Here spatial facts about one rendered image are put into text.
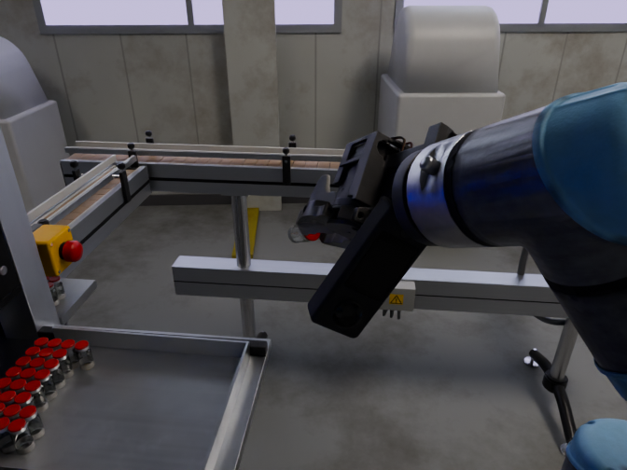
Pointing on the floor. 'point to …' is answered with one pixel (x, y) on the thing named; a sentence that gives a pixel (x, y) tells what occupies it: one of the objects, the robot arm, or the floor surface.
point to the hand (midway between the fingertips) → (313, 235)
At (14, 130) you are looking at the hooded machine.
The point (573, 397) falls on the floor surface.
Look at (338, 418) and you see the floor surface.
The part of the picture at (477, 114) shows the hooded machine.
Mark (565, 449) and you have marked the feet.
